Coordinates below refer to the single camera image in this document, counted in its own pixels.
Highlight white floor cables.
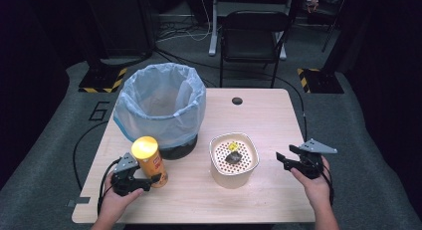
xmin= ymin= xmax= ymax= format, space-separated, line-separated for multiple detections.
xmin=155 ymin=0 xmax=213 ymax=44

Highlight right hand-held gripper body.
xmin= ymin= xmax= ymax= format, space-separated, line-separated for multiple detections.
xmin=288 ymin=138 xmax=338 ymax=180

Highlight orange chips can yellow lid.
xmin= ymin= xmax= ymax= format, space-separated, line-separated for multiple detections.
xmin=130 ymin=135 xmax=169 ymax=189

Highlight person's left hand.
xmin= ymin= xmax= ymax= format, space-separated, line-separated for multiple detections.
xmin=99 ymin=171 xmax=145 ymax=223

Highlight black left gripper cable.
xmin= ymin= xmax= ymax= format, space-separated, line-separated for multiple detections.
xmin=73 ymin=120 xmax=121 ymax=216

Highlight black cabinet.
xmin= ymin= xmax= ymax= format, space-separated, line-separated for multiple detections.
xmin=82 ymin=0 xmax=156 ymax=59

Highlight black base plate hazard stripes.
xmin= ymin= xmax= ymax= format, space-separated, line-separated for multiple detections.
xmin=78 ymin=67 xmax=128 ymax=94
xmin=297 ymin=68 xmax=345 ymax=95

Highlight black trash bin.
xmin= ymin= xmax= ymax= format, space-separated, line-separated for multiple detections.
xmin=158 ymin=134 xmax=199 ymax=161

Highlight black folding chair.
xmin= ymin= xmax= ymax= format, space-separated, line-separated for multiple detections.
xmin=218 ymin=10 xmax=291 ymax=90

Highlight grey tape strip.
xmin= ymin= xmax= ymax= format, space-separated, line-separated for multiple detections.
xmin=66 ymin=196 xmax=92 ymax=208

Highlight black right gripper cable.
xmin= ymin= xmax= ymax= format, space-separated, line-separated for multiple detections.
xmin=319 ymin=162 xmax=335 ymax=206

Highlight beige strainer container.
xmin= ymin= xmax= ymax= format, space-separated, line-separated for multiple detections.
xmin=208 ymin=132 xmax=261 ymax=190

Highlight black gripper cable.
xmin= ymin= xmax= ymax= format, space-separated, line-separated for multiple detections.
xmin=319 ymin=162 xmax=335 ymax=206
xmin=73 ymin=120 xmax=121 ymax=216

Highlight brown tea bag yellow tag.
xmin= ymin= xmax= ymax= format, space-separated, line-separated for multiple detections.
xmin=224 ymin=140 xmax=244 ymax=165

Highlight trash bin with blue bag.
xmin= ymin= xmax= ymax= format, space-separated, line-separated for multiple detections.
xmin=112 ymin=62 xmax=207 ymax=150

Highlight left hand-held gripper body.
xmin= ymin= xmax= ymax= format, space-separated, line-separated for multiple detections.
xmin=110 ymin=152 xmax=147 ymax=197

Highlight person's right hand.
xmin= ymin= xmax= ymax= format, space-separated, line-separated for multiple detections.
xmin=290 ymin=155 xmax=333 ymax=210

